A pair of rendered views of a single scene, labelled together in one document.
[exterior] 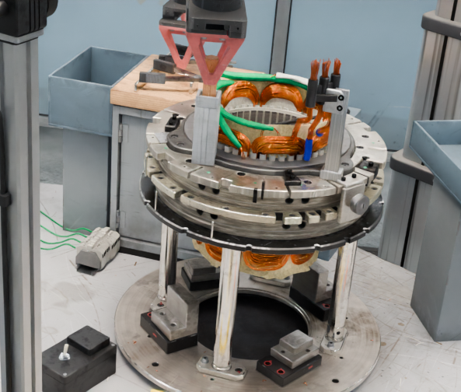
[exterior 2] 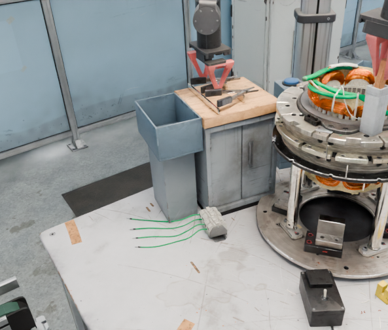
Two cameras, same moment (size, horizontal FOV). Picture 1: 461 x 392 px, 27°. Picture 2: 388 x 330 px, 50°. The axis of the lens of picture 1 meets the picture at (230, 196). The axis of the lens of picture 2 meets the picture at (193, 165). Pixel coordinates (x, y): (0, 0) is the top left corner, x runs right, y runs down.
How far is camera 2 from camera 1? 1.01 m
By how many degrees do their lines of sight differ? 30
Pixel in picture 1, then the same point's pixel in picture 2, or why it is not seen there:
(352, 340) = not seen: hidden behind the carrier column
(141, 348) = (326, 264)
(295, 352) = not seen: outside the picture
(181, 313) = (337, 231)
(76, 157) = (173, 174)
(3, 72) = not seen: outside the picture
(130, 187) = (217, 176)
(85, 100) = (184, 134)
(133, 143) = (218, 148)
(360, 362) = not seen: outside the picture
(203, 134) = (380, 114)
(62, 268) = (206, 245)
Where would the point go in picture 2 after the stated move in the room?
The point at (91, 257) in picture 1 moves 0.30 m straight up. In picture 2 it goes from (221, 228) to (218, 114)
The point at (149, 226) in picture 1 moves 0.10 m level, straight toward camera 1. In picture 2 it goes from (231, 193) to (260, 211)
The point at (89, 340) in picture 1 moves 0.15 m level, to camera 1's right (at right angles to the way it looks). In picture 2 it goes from (322, 277) to (370, 244)
